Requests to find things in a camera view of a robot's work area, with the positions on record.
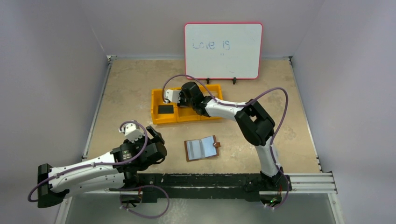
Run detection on yellow three-compartment plastic bin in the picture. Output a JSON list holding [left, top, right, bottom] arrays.
[[151, 89, 217, 125]]

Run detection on brown leather card holder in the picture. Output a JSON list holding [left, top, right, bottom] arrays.
[[184, 135, 221, 162]]

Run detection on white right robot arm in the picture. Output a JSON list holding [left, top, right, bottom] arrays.
[[178, 82, 289, 190]]

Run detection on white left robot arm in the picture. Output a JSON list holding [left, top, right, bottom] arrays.
[[35, 124, 167, 208]]

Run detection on black card in bin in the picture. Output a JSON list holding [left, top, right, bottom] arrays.
[[157, 105, 174, 114]]

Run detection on pink-framed whiteboard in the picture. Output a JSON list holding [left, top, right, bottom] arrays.
[[184, 22, 264, 80]]

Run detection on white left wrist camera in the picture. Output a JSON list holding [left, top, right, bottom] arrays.
[[119, 122, 145, 143]]

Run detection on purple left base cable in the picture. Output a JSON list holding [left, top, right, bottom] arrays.
[[119, 185, 171, 218]]

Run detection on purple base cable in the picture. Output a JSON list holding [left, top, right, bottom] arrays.
[[263, 176, 293, 211], [119, 185, 171, 218]]

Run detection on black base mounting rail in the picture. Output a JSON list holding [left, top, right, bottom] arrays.
[[121, 173, 292, 207]]

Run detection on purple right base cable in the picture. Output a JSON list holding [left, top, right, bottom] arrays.
[[263, 176, 293, 211]]

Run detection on aluminium frame rail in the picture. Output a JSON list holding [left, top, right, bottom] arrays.
[[289, 173, 337, 194]]

